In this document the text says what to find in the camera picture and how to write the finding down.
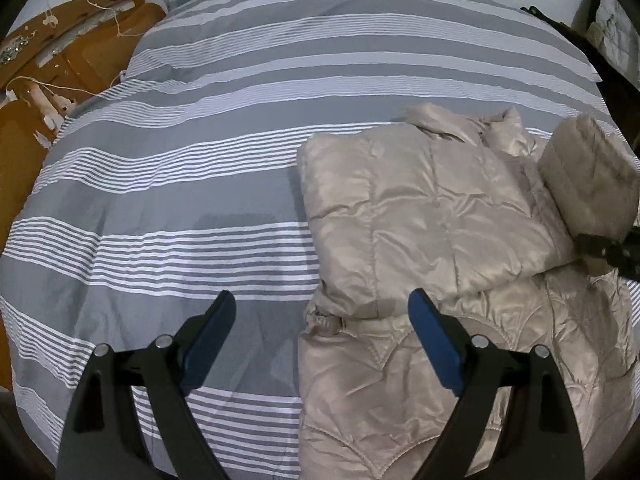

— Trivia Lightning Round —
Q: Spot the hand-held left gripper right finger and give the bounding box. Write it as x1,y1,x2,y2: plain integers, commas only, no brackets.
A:
407,287,586,480

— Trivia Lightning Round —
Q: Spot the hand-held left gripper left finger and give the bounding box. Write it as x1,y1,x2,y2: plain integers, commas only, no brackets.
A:
55,290,238,480

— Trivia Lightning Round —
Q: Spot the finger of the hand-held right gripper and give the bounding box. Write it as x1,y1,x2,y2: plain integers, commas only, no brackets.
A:
574,225,640,282

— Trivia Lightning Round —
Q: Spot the beige puffer jacket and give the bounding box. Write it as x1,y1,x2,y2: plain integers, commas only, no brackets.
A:
297,104,640,480

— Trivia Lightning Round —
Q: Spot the grey white striped bed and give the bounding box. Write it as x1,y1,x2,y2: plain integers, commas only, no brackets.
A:
0,0,640,480

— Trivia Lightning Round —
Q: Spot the white hanging jacket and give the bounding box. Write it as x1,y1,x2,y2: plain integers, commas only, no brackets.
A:
592,0,640,88

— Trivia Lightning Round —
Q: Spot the black object beside bed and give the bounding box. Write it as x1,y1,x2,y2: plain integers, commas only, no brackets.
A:
520,6,573,36

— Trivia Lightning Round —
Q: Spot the white power strip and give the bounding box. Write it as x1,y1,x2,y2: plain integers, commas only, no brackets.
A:
29,81,78,130

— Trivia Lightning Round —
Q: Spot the brown wooden headboard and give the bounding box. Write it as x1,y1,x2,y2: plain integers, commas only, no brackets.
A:
0,0,168,392

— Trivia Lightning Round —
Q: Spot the white cable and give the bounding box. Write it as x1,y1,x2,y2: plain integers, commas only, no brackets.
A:
4,0,146,108

